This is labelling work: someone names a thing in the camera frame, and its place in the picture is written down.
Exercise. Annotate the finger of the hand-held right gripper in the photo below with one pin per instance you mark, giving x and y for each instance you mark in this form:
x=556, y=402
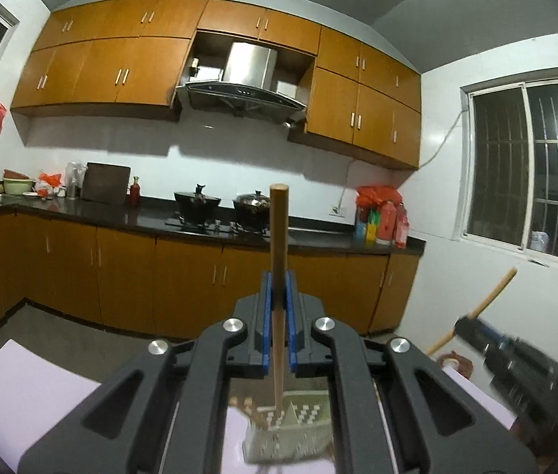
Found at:
x=474, y=330

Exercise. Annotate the red packaged bottles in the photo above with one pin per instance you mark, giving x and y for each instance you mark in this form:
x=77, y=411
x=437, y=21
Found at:
x=395, y=224

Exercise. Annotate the steel range hood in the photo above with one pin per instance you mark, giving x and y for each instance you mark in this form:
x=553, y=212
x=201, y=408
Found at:
x=247, y=71

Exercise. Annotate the black gas stove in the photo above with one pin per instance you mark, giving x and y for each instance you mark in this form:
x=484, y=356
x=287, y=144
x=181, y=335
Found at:
x=195, y=224

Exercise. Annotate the clear plastic bag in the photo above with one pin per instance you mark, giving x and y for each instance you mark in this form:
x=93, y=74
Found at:
x=75, y=177

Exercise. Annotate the stacked plastic basins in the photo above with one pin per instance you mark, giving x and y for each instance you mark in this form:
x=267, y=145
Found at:
x=18, y=183

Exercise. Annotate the small red bottle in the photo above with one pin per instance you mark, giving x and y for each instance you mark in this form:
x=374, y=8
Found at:
x=135, y=192

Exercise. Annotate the red and white plastic bag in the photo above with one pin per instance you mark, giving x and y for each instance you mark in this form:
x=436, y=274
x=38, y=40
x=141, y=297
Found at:
x=49, y=185

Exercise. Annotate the black wok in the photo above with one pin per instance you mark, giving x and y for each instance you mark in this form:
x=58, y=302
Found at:
x=197, y=202

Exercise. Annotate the black kitchen countertop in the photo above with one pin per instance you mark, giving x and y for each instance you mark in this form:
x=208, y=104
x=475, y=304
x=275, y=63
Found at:
x=111, y=217

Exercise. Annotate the yellow and blue box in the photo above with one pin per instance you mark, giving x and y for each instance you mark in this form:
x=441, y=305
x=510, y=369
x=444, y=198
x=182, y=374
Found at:
x=367, y=229

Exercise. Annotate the white wall socket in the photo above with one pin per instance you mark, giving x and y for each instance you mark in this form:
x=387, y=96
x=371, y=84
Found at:
x=337, y=211

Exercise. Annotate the white plastic jug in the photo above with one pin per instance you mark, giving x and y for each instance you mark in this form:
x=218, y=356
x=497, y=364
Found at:
x=539, y=242

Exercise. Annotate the large barred sliding window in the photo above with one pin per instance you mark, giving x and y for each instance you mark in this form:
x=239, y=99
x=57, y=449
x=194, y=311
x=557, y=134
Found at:
x=526, y=168

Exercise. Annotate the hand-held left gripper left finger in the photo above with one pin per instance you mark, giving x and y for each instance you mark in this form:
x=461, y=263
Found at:
x=266, y=326

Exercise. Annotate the wooden chopstick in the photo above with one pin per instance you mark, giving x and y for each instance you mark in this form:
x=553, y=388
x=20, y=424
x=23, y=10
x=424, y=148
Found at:
x=279, y=237
x=496, y=294

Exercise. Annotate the wooden wall cabinets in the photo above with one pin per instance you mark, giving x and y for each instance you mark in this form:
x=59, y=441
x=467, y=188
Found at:
x=126, y=64

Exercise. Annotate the green perforated utensil holder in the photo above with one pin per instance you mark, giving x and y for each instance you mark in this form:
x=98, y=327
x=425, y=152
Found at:
x=291, y=434

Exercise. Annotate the lilac tablecloth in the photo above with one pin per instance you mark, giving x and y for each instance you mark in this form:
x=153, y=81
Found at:
x=27, y=405

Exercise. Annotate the dark wooden cutting board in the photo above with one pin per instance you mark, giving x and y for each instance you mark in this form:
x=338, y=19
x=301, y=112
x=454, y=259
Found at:
x=106, y=183

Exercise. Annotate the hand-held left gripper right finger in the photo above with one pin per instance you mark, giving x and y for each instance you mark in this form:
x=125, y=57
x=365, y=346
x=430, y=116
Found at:
x=292, y=326

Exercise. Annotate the black lidded pot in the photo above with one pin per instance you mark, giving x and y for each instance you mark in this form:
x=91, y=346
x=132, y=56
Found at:
x=252, y=207

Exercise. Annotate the wooden base cabinets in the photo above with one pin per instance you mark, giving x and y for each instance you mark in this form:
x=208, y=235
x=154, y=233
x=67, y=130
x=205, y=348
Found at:
x=126, y=276

